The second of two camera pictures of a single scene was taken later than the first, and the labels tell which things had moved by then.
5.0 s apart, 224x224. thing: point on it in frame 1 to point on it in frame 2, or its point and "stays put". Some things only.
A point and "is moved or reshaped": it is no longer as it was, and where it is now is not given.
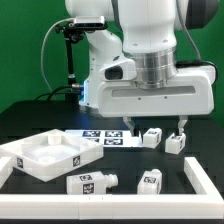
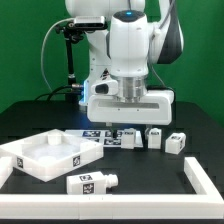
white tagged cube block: (175, 143) stays put
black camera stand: (71, 35) stays put
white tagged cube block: (150, 182) to (128, 139)
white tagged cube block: (152, 138) is moved or reshaped
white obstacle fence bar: (118, 206) stays put
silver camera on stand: (90, 23) stays put
